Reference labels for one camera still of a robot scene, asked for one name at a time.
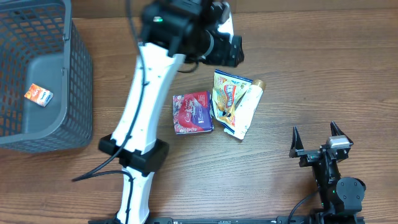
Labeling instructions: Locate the orange tissue pack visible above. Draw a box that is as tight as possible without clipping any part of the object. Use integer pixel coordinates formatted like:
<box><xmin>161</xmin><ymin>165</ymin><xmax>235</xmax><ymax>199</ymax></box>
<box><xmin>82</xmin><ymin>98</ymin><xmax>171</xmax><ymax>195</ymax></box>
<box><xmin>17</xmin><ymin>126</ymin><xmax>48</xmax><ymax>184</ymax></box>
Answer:
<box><xmin>24</xmin><ymin>83</ymin><xmax>53</xmax><ymax>107</ymax></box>

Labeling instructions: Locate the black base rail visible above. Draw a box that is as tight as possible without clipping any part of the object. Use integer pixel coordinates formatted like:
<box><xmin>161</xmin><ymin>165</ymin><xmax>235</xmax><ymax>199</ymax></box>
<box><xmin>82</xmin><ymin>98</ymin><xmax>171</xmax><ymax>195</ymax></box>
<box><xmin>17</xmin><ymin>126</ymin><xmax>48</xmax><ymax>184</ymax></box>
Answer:
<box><xmin>88</xmin><ymin>216</ymin><xmax>366</xmax><ymax>224</ymax></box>

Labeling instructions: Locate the dark grey plastic basket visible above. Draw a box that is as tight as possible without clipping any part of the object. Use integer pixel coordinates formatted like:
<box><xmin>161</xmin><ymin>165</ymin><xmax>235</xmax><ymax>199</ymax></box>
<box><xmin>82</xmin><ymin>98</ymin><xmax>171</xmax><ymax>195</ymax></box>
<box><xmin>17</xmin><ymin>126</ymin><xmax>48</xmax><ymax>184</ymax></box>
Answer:
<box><xmin>1</xmin><ymin>0</ymin><xmax>93</xmax><ymax>153</ymax></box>

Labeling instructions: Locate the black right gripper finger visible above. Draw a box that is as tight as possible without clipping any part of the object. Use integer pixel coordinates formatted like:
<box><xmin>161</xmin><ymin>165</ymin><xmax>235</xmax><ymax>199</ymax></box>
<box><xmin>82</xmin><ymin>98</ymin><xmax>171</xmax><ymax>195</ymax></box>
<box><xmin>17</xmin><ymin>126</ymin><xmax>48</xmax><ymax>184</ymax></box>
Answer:
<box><xmin>290</xmin><ymin>126</ymin><xmax>304</xmax><ymax>152</ymax></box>
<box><xmin>330</xmin><ymin>121</ymin><xmax>344</xmax><ymax>136</ymax></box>

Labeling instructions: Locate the red purple sanitary pad pack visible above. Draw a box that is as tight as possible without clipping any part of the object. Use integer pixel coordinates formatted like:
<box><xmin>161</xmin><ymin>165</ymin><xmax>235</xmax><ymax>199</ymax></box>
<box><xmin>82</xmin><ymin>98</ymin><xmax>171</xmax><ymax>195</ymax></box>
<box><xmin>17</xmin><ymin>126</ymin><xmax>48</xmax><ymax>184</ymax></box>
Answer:
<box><xmin>172</xmin><ymin>91</ymin><xmax>213</xmax><ymax>134</ymax></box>

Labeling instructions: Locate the yellow snack bag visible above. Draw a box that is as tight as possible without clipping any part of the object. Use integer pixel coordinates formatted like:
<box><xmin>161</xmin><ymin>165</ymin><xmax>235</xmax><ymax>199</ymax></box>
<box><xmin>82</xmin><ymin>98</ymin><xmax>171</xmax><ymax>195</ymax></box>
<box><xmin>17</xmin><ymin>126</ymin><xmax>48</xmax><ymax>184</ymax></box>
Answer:
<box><xmin>211</xmin><ymin>69</ymin><xmax>253</xmax><ymax>133</ymax></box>

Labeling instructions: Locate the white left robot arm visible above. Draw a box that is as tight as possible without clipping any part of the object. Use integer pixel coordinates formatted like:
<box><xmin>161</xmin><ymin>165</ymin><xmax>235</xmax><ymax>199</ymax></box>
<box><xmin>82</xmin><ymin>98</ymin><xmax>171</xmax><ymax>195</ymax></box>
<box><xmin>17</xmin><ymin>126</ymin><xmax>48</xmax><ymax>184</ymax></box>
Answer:
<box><xmin>99</xmin><ymin>1</ymin><xmax>244</xmax><ymax>223</ymax></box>

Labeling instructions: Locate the white barcode scanner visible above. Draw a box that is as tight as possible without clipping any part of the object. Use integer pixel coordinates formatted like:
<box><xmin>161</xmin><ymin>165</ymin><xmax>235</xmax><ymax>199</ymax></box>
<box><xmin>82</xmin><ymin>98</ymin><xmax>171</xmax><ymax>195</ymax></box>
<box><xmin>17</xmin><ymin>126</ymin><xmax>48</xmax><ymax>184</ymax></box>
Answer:
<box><xmin>217</xmin><ymin>10</ymin><xmax>234</xmax><ymax>42</ymax></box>

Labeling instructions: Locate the white gold-capped shampoo bottle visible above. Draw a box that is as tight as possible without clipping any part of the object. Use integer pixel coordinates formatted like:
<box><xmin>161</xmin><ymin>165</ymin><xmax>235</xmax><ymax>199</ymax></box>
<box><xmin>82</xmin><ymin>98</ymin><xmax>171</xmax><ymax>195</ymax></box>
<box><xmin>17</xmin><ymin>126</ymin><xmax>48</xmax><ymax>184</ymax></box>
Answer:
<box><xmin>224</xmin><ymin>80</ymin><xmax>266</xmax><ymax>140</ymax></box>

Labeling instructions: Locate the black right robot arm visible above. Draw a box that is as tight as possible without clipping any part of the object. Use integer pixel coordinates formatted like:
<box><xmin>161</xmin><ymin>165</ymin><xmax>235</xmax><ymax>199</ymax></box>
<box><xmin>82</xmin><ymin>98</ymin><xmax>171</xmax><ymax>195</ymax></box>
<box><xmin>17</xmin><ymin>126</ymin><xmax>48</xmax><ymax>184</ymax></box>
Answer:
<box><xmin>287</xmin><ymin>121</ymin><xmax>366</xmax><ymax>223</ymax></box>

